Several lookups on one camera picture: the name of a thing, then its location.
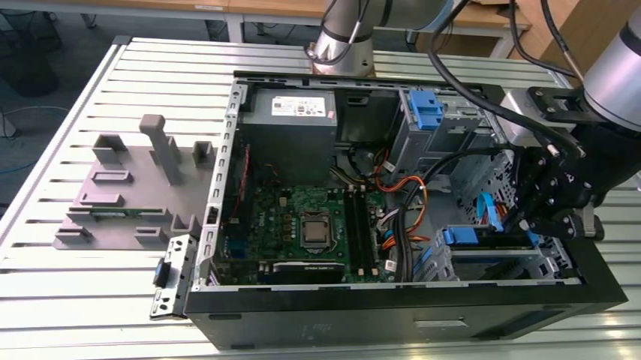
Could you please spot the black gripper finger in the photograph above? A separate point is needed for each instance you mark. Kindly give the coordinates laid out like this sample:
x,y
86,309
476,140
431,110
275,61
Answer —
x,y
565,225
538,180

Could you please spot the black open PC case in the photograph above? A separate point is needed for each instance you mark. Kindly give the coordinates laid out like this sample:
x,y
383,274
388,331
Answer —
x,y
350,322

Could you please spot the long wooden top desk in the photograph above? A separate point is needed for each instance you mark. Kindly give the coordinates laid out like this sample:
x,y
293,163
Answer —
x,y
149,4

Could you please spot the green motherboard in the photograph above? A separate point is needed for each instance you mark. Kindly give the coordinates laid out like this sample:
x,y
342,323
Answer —
x,y
320,195

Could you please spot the silver optical drive bay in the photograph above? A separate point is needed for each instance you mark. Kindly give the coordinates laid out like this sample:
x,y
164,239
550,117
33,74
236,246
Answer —
x,y
440,142

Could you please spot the blue plastic bay latch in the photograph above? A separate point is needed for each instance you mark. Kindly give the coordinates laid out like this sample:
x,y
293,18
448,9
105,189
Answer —
x,y
423,108

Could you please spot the green RAM stick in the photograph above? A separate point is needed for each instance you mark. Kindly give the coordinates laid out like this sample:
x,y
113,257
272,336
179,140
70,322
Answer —
x,y
124,215

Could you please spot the black graphics card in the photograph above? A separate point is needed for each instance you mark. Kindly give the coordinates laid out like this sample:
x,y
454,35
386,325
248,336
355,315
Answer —
x,y
304,270

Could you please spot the blue VGA port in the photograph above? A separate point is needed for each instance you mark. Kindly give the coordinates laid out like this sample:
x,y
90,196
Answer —
x,y
161,274

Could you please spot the wooden cabinet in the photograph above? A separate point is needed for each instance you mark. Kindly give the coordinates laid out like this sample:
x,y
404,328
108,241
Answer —
x,y
601,11

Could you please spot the black office chair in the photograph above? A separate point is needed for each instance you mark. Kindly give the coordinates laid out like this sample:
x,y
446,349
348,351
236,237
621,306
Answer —
x,y
29,71

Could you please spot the small wooden top desk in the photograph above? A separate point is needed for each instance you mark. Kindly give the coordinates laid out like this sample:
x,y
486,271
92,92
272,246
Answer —
x,y
480,20

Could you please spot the grey parts rack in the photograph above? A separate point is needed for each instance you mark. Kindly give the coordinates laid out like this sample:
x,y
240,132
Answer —
x,y
140,195

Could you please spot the grey power supply unit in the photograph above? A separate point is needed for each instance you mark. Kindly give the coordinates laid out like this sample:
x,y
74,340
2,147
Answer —
x,y
284,150

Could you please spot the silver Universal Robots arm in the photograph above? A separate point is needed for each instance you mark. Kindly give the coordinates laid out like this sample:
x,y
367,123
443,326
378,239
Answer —
x,y
344,52

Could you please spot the CPU socket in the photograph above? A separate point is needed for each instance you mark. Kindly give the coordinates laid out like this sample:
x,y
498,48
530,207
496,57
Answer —
x,y
315,247

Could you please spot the silver CPU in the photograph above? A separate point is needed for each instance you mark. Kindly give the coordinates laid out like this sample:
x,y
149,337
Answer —
x,y
316,229

